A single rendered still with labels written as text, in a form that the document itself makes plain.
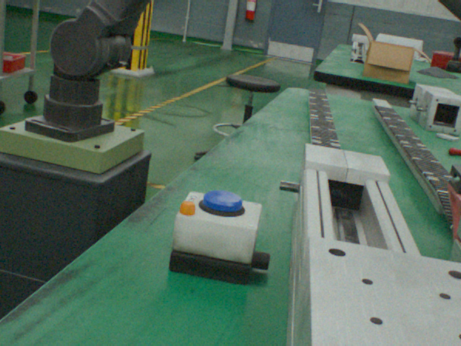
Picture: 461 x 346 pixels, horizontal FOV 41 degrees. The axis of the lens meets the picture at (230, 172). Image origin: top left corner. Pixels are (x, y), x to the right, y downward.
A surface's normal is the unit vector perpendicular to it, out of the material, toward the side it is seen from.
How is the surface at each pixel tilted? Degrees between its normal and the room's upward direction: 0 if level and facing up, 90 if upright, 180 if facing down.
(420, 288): 0
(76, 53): 90
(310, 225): 0
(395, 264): 0
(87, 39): 90
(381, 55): 68
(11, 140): 90
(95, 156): 90
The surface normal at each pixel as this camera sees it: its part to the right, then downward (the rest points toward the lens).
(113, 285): 0.15, -0.95
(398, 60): -0.18, -0.12
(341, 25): -0.23, 0.25
